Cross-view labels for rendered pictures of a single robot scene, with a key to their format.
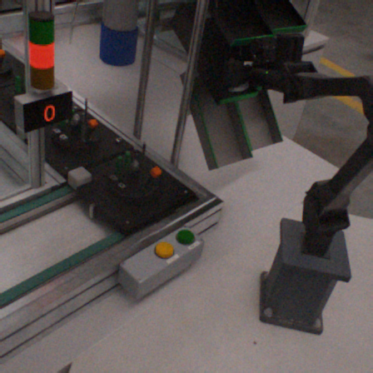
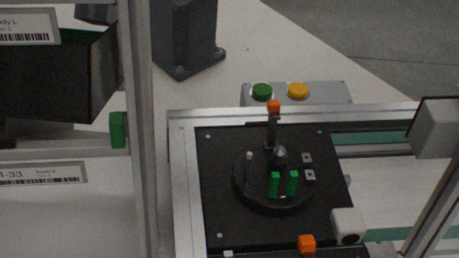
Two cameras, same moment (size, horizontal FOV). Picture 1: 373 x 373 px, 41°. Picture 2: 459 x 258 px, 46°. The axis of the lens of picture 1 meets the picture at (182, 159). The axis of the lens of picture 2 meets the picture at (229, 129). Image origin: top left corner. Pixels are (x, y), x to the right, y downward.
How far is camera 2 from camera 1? 154 cm
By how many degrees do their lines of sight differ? 90
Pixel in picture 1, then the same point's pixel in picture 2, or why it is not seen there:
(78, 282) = (405, 105)
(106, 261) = (364, 113)
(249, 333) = (244, 55)
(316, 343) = not seen: hidden behind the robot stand
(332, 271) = not seen: outside the picture
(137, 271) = (339, 88)
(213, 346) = (284, 63)
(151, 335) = not seen: hidden behind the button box
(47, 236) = (408, 198)
